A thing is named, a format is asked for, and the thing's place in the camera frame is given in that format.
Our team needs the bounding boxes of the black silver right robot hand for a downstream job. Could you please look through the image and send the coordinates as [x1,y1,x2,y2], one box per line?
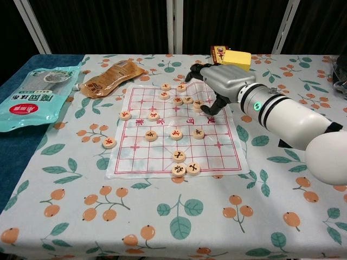
[185,63,256,116]

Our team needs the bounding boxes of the plastic red-lined chess board sheet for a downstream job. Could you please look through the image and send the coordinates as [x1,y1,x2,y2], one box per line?
[105,81,250,180]

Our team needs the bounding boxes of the yellow cube box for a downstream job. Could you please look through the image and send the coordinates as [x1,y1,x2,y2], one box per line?
[222,49,252,73]

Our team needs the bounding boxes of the red yellow spice box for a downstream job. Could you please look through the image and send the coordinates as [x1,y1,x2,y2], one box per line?
[210,45,231,65]

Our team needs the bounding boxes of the black pleated curtain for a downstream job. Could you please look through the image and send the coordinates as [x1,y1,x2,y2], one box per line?
[179,0,286,54]
[0,0,42,56]
[27,0,171,55]
[281,0,347,56]

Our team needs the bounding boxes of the black items in plastic bag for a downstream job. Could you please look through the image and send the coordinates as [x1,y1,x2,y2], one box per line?
[329,54,347,96]

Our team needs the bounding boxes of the brown sauce pouch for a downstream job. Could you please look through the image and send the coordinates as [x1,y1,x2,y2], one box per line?
[72,60,146,99]

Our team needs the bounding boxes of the floral orange fruit tablecloth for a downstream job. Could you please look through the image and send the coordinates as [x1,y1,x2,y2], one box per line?
[0,53,347,260]

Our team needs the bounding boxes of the teal plastic cloth package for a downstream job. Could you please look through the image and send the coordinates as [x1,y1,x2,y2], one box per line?
[0,62,82,133]

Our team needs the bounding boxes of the white frame post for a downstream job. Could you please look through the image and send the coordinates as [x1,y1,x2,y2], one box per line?
[166,0,184,54]
[272,0,304,55]
[15,0,52,55]

